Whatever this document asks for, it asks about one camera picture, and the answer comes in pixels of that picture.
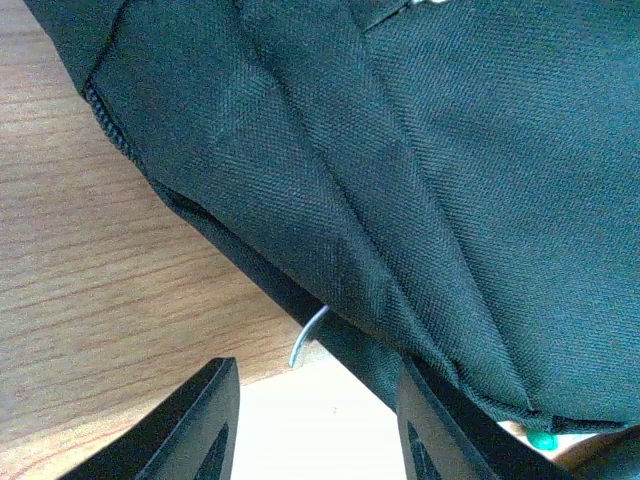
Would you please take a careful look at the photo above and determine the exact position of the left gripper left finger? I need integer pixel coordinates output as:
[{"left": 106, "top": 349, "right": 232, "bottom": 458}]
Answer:
[{"left": 62, "top": 358, "right": 240, "bottom": 480}]

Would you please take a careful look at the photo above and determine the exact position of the slim white pen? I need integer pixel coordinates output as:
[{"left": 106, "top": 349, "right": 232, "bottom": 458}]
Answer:
[{"left": 526, "top": 429, "right": 559, "bottom": 451}]

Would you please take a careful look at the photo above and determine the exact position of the black student bag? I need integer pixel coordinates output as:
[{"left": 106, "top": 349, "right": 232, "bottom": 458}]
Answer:
[{"left": 29, "top": 1, "right": 639, "bottom": 433}]

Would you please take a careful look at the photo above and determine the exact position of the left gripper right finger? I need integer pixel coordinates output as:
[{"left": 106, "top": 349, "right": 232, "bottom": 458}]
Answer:
[{"left": 396, "top": 357, "right": 572, "bottom": 480}]

